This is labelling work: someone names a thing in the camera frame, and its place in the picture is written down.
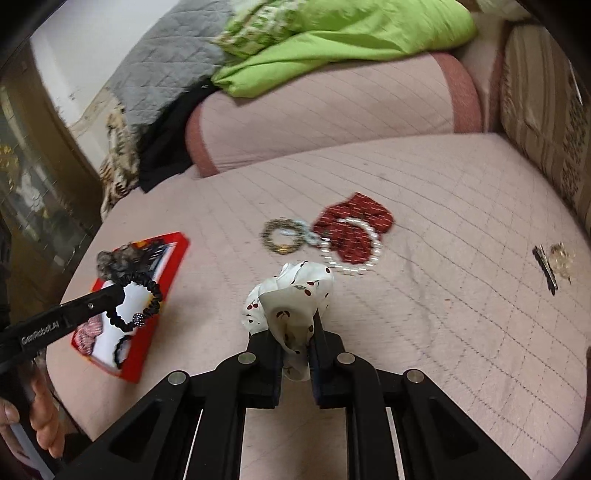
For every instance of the leaf pattern cloth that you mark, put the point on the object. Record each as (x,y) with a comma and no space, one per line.
(120,169)

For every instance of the pink quilted bed cover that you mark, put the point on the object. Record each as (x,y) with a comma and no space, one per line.
(457,293)

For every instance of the grey metallic scrunchie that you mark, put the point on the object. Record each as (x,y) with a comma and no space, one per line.
(127,259)

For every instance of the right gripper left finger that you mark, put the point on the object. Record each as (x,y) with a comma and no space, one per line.
(264,374)

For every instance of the pink bolster pillow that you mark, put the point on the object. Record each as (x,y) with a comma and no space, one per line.
(338,104)

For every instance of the grey quilted blanket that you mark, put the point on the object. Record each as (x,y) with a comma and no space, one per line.
(175,53)

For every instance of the black cloth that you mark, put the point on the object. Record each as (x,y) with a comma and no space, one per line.
(161,147)

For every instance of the person's left hand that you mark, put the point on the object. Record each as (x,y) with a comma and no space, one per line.
(44,419)

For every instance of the brown striped headboard cushion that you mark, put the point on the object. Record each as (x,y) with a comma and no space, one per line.
(545,112)

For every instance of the red white checked scrunchie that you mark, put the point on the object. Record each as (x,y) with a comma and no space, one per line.
(86,335)

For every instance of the dark brown claw clip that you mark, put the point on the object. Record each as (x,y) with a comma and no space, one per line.
(152,256)

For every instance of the wooden glass cabinet door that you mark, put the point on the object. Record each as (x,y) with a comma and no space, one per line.
(50,194)

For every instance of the white cherry scrunchie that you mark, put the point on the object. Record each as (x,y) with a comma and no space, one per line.
(286,305)

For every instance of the red white tray box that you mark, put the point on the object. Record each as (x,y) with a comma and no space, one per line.
(127,334)

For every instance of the green blanket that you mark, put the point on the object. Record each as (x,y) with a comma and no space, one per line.
(278,41)

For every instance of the red patterned scrunchie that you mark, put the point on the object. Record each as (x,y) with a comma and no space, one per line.
(351,242)

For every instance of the clear crystal hair clip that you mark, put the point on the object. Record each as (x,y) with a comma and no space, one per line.
(561,261)

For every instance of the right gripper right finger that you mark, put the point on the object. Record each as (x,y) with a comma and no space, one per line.
(327,381)

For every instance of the black hair clip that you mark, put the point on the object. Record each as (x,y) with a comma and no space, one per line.
(543,261)

